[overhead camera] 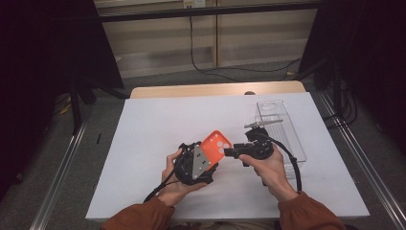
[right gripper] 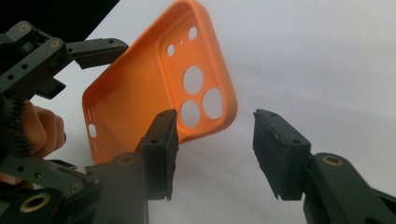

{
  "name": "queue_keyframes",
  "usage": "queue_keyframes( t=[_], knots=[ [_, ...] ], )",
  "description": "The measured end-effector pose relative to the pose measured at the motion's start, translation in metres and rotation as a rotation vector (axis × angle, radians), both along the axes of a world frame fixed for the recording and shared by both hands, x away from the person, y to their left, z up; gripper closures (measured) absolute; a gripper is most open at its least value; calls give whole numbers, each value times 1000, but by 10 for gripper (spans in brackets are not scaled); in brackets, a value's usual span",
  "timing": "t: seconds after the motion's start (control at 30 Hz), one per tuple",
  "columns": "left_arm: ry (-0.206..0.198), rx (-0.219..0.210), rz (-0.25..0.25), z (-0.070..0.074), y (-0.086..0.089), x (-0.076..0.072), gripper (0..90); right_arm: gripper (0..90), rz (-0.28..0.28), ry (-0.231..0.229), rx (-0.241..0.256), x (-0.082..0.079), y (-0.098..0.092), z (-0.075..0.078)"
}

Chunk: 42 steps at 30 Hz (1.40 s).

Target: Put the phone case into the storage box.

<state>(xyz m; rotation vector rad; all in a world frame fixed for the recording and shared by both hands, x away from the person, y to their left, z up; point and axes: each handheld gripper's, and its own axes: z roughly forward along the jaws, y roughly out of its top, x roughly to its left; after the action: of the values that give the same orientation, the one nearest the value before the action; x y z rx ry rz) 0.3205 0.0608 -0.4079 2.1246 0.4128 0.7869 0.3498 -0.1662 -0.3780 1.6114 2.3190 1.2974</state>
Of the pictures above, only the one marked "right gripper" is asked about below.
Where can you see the dark curtain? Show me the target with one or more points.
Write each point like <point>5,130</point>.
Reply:
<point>46,12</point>

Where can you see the orange phone case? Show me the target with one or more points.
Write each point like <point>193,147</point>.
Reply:
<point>134,93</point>

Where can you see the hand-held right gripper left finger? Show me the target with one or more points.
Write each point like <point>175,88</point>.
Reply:
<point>155,161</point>

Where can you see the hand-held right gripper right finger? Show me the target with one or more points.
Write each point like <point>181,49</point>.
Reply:
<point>280,155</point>

